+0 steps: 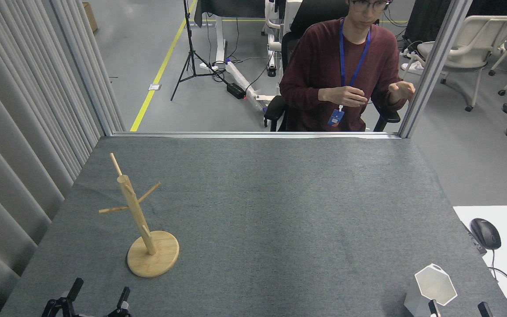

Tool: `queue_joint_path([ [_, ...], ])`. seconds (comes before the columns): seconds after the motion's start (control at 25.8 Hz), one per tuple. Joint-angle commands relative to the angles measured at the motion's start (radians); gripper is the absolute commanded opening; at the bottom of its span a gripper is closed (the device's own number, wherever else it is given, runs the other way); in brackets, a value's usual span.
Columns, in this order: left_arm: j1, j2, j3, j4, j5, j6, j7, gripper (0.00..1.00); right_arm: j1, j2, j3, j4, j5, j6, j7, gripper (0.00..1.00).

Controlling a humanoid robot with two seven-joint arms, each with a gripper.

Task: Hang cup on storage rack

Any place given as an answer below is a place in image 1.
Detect white stand on wheels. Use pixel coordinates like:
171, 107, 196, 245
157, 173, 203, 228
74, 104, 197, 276
261, 0, 302, 77

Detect person's right hand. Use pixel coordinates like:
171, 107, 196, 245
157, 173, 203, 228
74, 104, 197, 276
318, 86, 368, 107

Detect person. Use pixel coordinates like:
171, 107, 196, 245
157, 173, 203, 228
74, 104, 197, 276
279, 0, 416, 133

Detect grey pleated curtain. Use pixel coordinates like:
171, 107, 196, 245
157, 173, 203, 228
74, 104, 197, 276
0, 0, 126, 317

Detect person's left hand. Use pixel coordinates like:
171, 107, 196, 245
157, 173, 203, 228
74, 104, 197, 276
389, 81, 416, 104

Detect white hexagonal cup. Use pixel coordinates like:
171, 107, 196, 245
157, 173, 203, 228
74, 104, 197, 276
404, 263, 458, 317

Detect white desk frame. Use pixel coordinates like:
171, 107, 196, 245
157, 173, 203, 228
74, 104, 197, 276
199, 17, 280, 111

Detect silver aluminium post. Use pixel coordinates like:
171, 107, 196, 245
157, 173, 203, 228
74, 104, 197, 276
398, 0, 474, 139

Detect white office chair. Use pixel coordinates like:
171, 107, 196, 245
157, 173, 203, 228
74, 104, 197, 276
401, 15, 507, 112

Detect blue lanyard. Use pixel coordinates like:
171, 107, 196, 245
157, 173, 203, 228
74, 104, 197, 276
339, 18, 371, 88

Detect black tripod stand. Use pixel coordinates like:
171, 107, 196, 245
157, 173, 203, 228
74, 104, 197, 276
170, 0, 230, 102

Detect black bar device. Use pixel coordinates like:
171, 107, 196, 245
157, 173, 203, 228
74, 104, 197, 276
462, 220, 487, 255

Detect dark-framed glasses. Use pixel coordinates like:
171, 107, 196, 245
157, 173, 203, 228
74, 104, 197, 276
349, 0, 389, 13

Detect black desk cover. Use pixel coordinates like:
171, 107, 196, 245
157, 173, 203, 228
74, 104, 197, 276
194, 0, 266, 28

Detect black power strip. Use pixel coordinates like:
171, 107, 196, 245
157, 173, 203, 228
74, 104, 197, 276
227, 82, 246, 100

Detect black computer mouse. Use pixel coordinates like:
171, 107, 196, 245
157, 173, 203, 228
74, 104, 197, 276
470, 218, 502, 251

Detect grey felt table mat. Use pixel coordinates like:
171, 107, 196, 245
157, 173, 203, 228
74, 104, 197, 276
0, 136, 507, 317

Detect cardboard box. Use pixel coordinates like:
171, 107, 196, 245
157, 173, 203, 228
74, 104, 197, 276
82, 2, 99, 33

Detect silver aluminium rail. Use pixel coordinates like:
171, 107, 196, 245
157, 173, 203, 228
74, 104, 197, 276
112, 131, 401, 140

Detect wooden cup rack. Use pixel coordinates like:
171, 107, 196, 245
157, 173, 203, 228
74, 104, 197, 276
99, 153, 180, 278

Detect black office chair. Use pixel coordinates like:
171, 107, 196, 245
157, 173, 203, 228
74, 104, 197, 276
264, 0, 401, 133

